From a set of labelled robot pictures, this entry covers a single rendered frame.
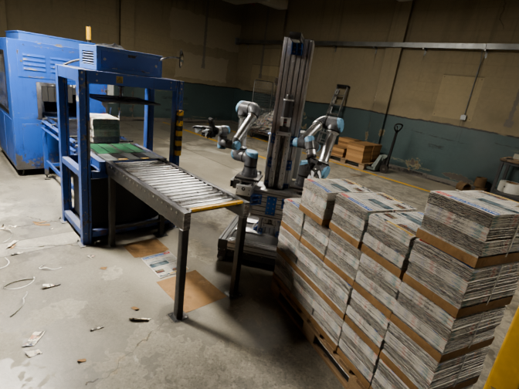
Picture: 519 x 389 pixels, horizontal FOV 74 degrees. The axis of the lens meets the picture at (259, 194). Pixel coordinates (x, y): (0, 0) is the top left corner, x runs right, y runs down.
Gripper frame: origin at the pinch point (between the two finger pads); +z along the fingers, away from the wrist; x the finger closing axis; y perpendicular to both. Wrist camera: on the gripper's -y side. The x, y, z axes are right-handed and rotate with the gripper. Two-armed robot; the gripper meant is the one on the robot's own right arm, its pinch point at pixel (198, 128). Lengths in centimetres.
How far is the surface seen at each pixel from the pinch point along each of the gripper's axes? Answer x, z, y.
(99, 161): 81, 30, 56
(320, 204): -114, -3, 12
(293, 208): -88, -20, 32
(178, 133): 66, -43, 28
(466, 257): -194, 40, -12
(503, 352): -213, 71, 0
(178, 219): -46, 49, 44
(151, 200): -9, 42, 49
